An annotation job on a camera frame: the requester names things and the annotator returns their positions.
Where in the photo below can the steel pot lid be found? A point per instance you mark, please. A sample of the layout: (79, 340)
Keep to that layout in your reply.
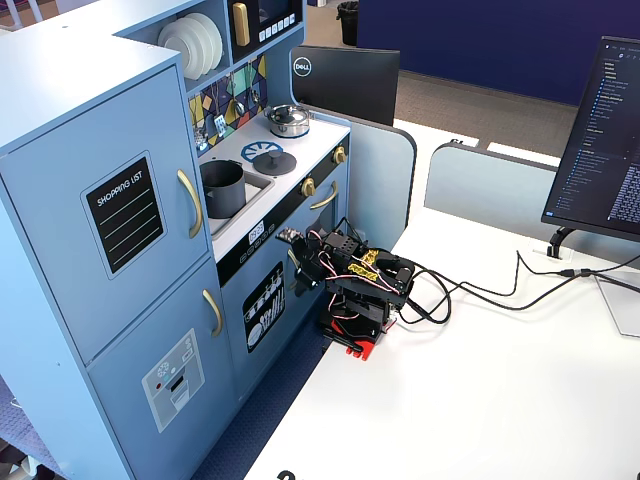
(285, 115)

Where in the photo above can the gray cylindrical recipient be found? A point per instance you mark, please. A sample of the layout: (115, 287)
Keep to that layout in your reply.
(225, 197)

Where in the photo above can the red table clamp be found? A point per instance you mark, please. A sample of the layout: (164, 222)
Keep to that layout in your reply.
(367, 350)

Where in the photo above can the steel slotted spatula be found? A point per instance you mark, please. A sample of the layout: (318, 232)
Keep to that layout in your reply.
(220, 125)

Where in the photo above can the steel slotted spoon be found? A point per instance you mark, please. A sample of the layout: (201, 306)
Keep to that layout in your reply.
(254, 97)

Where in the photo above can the white plate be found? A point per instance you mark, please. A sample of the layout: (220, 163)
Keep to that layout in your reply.
(197, 47)
(216, 42)
(172, 42)

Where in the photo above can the steel toy pot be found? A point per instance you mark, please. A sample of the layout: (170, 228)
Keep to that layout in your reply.
(289, 129)

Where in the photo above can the blue toy kitchen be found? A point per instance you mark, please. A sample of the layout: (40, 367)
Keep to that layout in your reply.
(100, 125)

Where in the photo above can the steel hanging utensil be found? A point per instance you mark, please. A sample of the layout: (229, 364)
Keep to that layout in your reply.
(201, 140)

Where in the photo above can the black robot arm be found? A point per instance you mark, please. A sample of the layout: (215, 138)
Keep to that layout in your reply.
(370, 295)

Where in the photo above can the black Dell monitor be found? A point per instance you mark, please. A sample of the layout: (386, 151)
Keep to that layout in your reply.
(350, 85)

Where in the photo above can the monitor with lit screen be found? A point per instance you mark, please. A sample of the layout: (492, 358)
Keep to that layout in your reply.
(590, 150)

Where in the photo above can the small black round object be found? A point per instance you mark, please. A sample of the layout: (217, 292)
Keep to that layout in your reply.
(285, 476)

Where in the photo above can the grey sink basin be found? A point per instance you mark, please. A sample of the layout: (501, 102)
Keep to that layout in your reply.
(257, 187)

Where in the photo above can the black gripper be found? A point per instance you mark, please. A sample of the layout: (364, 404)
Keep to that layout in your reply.
(303, 256)

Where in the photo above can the grey flat plate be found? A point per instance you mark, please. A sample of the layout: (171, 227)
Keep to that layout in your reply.
(622, 305)

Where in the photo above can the black trash bin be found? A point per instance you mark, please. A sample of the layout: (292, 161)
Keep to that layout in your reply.
(348, 25)

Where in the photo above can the gray round lid with knob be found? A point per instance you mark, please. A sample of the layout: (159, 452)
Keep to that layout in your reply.
(274, 164)

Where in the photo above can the gold stove knob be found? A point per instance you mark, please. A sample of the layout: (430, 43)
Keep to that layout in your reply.
(340, 154)
(307, 186)

